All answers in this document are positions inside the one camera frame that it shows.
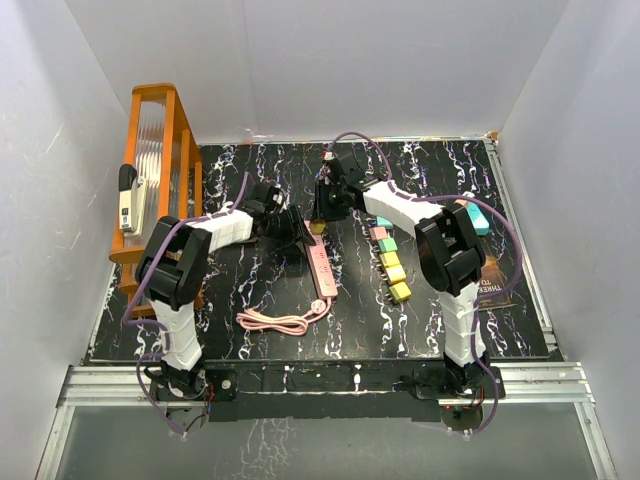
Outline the white black stapler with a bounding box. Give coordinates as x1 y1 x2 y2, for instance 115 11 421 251
118 164 146 237

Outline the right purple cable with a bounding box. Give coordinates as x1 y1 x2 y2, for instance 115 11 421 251
327 131 524 435

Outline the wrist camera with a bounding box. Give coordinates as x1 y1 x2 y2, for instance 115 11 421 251
268 187 285 208
322 151 341 175

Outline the pink power strip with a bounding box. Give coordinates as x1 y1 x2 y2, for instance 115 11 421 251
305 234 338 300

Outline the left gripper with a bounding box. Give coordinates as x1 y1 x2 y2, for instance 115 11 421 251
265 206 314 255

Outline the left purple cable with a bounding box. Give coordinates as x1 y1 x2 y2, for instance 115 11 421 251
122 172 251 436

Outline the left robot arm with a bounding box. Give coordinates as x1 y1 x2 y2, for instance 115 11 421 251
135 183 316 399

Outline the blue plug adapter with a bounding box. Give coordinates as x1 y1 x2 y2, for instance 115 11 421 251
376 216 393 229

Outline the orange wooden rack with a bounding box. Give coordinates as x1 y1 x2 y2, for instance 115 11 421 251
109 83 203 318

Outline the dark book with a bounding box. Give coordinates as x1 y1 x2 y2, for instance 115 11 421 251
478 241 513 310

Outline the yellow plug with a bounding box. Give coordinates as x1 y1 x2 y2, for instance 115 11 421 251
309 220 326 235

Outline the pink power cord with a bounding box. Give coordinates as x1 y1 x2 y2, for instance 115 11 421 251
235 297 331 337

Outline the purple cable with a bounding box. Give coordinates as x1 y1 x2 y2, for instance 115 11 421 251
122 172 251 436
327 131 524 435

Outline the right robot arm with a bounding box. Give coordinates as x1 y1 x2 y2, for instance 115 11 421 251
312 152 486 397

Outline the yellow plug adapter three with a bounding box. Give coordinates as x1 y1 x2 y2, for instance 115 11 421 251
388 281 412 304

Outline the aluminium frame rail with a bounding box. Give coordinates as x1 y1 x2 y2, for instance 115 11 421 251
57 361 594 430

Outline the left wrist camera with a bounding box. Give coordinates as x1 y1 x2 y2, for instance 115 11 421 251
268 187 285 208

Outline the green plug adapter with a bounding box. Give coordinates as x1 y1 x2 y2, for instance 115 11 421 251
377 237 398 254

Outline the yellow plug adapter two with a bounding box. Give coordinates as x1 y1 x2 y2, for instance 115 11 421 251
384 264 406 285

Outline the yellow plug adapter one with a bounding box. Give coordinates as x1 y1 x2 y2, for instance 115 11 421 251
379 251 401 268

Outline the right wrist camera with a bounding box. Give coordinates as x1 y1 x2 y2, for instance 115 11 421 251
322 151 341 175

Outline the teal triangular power strip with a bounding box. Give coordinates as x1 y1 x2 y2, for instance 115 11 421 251
456 200 490 237

